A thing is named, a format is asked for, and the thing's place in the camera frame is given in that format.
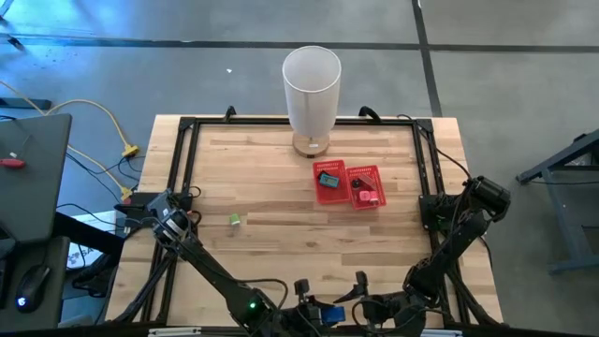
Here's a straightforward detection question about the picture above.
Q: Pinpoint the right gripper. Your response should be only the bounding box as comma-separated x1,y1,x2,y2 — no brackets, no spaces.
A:
332,270,428,336

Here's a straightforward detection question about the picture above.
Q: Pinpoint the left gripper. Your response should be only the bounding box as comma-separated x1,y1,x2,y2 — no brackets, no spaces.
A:
273,278,335,337

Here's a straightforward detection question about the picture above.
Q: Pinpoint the blue rectangular box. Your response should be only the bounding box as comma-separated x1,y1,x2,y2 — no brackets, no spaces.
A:
320,305,347,327

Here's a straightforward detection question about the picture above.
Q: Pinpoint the teal digital timer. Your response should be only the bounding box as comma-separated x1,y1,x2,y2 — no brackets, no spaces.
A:
318,171,341,189

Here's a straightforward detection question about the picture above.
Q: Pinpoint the red plastic basket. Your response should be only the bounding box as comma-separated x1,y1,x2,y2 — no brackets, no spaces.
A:
344,164,388,211
312,159,352,206

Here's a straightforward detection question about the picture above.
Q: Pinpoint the white shade table lamp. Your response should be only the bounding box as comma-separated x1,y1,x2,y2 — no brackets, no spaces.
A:
281,45,343,159

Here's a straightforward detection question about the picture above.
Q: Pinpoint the white printed paper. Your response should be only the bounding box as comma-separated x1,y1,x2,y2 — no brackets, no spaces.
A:
65,210,125,271

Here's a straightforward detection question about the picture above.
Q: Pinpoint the blue-grey metal table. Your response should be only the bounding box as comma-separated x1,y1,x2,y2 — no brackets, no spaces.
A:
516,128,599,276

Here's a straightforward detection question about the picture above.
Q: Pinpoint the dark grey desk pad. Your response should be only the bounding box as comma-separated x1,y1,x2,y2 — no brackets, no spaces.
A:
0,236,71,329

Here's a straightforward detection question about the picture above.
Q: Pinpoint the black computer mouse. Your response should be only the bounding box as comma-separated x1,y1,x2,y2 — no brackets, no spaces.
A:
14,264,51,314

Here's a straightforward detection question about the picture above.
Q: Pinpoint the grey desk top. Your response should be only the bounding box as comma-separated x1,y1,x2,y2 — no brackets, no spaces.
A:
0,113,74,244

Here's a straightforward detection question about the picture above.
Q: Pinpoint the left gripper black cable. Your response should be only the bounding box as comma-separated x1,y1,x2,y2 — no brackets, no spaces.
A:
233,278,290,324

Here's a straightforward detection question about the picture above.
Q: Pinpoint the grey metal bracket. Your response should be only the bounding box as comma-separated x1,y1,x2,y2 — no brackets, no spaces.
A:
410,329,463,337
148,327,202,337

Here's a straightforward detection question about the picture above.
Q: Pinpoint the black power cable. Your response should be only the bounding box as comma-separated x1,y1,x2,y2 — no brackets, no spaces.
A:
396,113,474,182

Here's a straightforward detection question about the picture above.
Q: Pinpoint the yellow extension cable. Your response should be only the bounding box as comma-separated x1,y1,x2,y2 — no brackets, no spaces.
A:
0,79,140,158
65,144,136,203

